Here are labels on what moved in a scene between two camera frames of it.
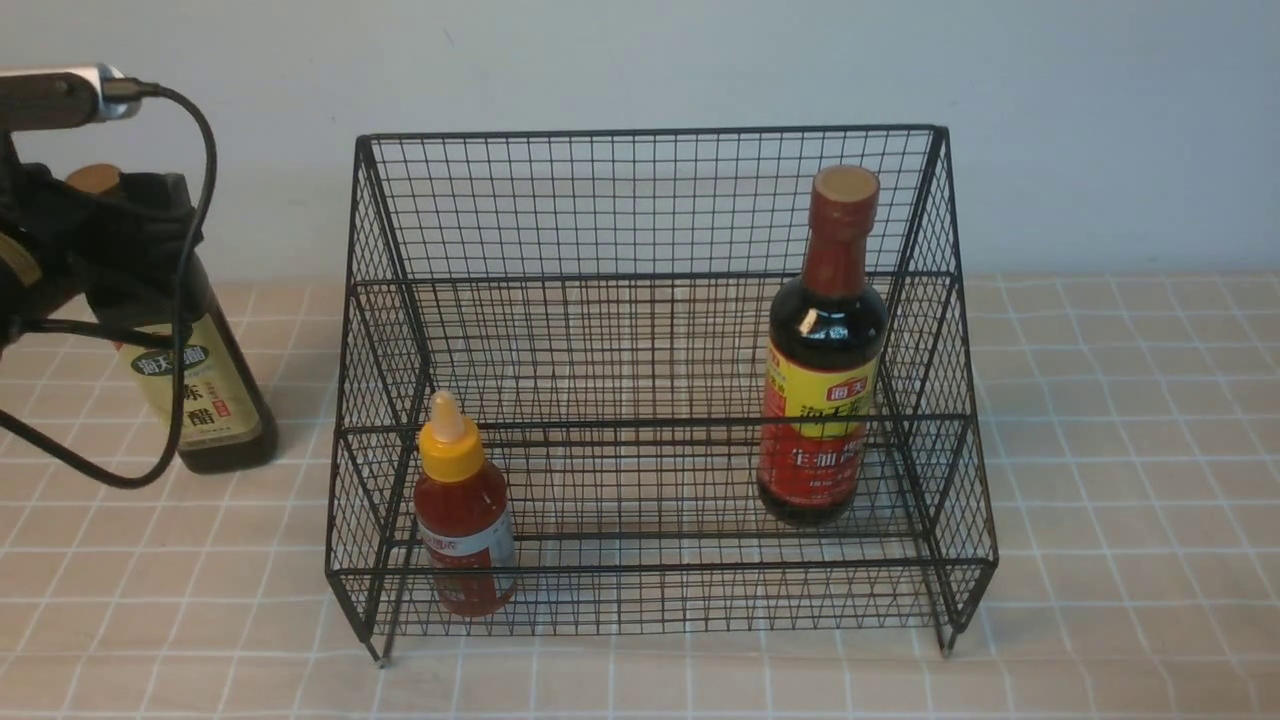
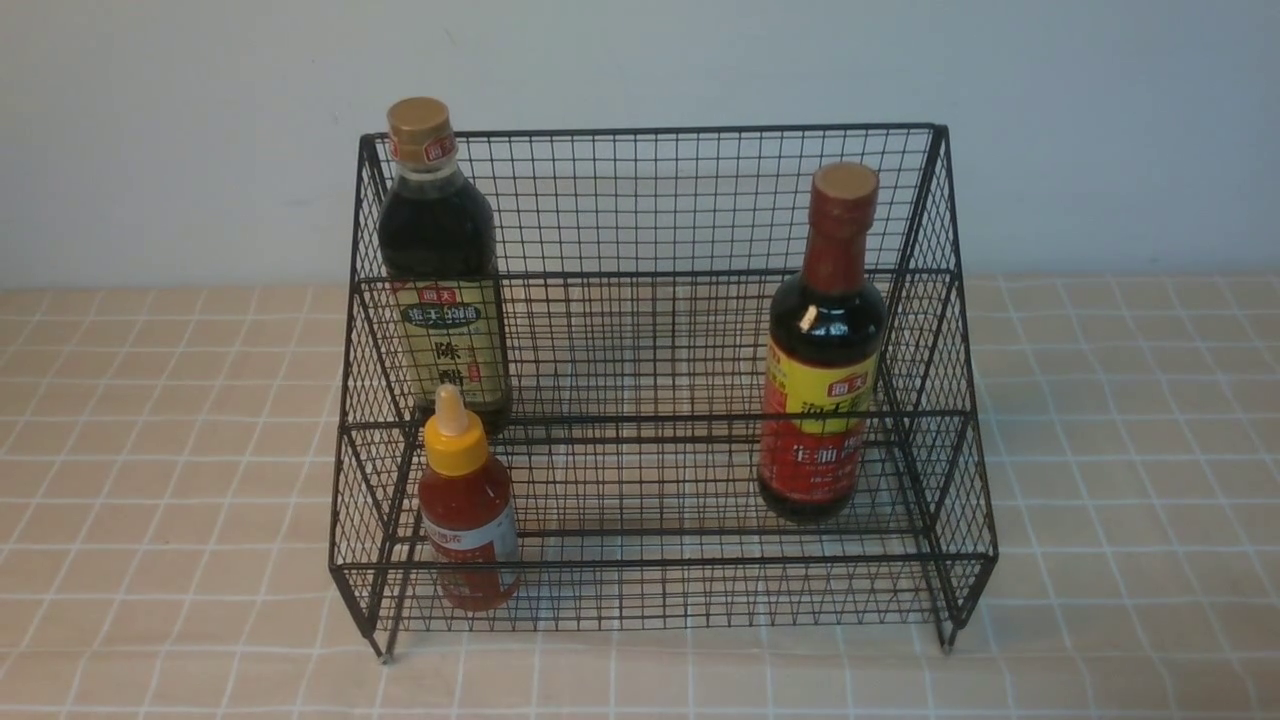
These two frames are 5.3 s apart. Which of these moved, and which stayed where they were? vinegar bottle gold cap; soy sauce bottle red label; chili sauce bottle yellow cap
Moved: vinegar bottle gold cap
Stayed: soy sauce bottle red label; chili sauce bottle yellow cap
